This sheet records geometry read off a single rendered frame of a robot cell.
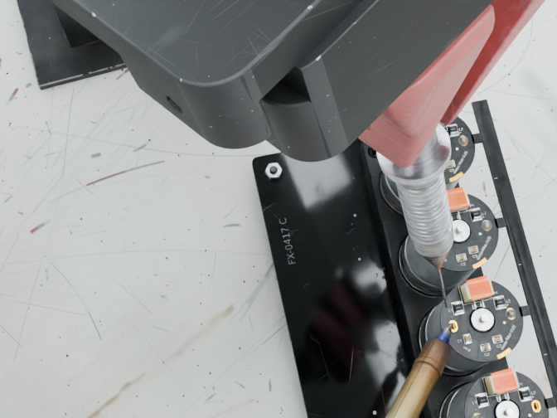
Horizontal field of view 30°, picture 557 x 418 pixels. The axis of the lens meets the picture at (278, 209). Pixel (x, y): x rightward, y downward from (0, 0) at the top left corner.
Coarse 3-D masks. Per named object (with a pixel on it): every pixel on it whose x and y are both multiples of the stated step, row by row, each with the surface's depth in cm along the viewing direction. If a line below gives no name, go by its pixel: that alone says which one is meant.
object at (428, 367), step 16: (432, 352) 30; (448, 352) 30; (416, 368) 30; (432, 368) 30; (416, 384) 29; (432, 384) 29; (400, 400) 29; (416, 400) 29; (400, 416) 28; (416, 416) 29
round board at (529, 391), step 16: (480, 384) 31; (528, 384) 31; (480, 400) 30; (496, 400) 31; (512, 400) 31; (528, 400) 31; (544, 400) 31; (464, 416) 31; (528, 416) 31; (544, 416) 31
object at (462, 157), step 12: (456, 120) 33; (456, 132) 33; (468, 132) 33; (456, 144) 33; (468, 144) 33; (456, 156) 33; (468, 156) 33; (456, 168) 32; (468, 168) 32; (456, 180) 32
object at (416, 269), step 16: (464, 224) 32; (464, 240) 32; (400, 256) 36; (416, 256) 33; (416, 272) 34; (432, 272) 33; (448, 272) 32; (464, 272) 32; (416, 288) 36; (432, 288) 35; (448, 288) 35
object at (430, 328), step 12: (432, 312) 34; (480, 312) 31; (420, 324) 36; (432, 324) 33; (480, 324) 31; (492, 324) 31; (420, 336) 35; (432, 336) 33; (420, 348) 35; (456, 360) 32; (468, 360) 31; (444, 372) 35; (456, 372) 34; (468, 372) 35
